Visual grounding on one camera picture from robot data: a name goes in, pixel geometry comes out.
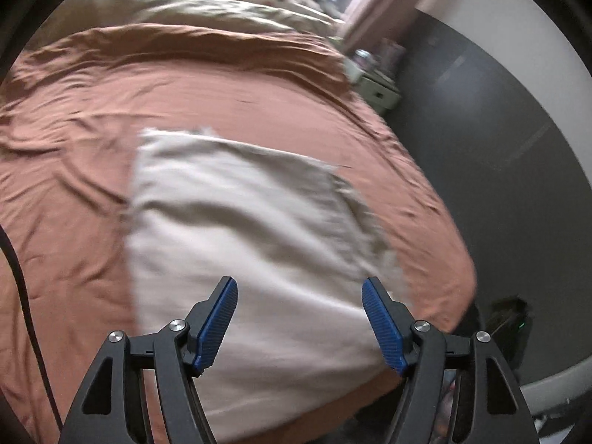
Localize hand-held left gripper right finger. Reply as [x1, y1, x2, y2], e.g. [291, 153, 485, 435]
[361, 276, 539, 444]

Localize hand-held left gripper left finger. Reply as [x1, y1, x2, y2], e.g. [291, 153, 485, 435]
[58, 276, 239, 444]

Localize beige pants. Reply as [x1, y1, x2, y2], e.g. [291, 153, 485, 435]
[126, 127, 410, 442]

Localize dark device with green light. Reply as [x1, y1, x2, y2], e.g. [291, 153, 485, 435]
[485, 298, 530, 361]

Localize dark wardrobe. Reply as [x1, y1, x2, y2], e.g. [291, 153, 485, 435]
[384, 7, 569, 389]

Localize pale green nightstand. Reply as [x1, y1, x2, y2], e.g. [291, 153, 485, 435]
[354, 74, 401, 116]

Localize brown bed sheet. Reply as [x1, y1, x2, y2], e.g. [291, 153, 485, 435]
[0, 23, 477, 444]

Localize beige duvet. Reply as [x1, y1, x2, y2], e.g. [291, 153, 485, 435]
[44, 0, 345, 38]

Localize brown curtain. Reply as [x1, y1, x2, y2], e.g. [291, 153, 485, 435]
[342, 0, 428, 56]

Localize black cable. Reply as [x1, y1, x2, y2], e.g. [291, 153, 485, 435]
[0, 226, 63, 431]

